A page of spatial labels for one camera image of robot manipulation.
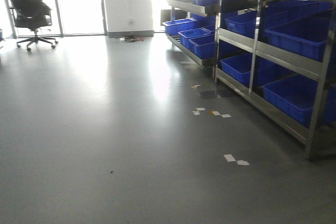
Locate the blue bin low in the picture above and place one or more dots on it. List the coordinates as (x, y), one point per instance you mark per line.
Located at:
(205, 47)
(174, 26)
(186, 35)

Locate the steel shelving rack far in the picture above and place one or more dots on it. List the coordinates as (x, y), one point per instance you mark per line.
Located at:
(206, 17)

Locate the steel shelving rack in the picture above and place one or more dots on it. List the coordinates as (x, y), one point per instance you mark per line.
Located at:
(206, 17)
(319, 138)

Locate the steel shelving rack near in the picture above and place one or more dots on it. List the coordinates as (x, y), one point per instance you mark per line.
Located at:
(319, 138)

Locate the blue bin bottom near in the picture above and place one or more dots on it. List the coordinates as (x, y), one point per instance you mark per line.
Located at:
(294, 96)

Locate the blue bin middle near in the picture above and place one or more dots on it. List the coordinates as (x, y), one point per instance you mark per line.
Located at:
(306, 37)

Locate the black office chair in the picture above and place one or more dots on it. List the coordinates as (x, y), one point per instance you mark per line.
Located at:
(33, 15)

